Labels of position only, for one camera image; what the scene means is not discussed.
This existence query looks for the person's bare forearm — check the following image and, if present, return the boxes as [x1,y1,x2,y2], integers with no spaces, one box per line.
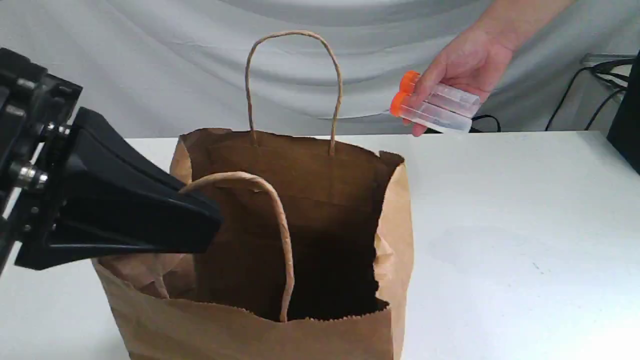
[471,0,574,51]

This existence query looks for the orange-capped clear tube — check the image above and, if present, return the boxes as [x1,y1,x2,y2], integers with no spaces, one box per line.
[390,92,473,133]
[398,71,482,118]

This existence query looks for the black cables at right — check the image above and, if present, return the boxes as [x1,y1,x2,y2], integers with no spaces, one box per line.
[545,58,635,132]

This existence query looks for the black equipment at right edge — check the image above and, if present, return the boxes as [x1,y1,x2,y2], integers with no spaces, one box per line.
[606,54,640,173]

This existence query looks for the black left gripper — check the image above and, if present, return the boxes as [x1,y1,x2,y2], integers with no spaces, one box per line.
[0,48,223,271]

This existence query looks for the brown paper bag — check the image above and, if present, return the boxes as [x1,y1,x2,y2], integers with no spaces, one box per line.
[91,31,415,360]

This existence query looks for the person's bare hand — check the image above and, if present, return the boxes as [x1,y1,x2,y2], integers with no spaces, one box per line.
[410,22,521,105]

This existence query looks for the grey backdrop cloth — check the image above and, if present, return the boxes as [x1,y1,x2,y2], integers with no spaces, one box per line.
[1,0,639,138]

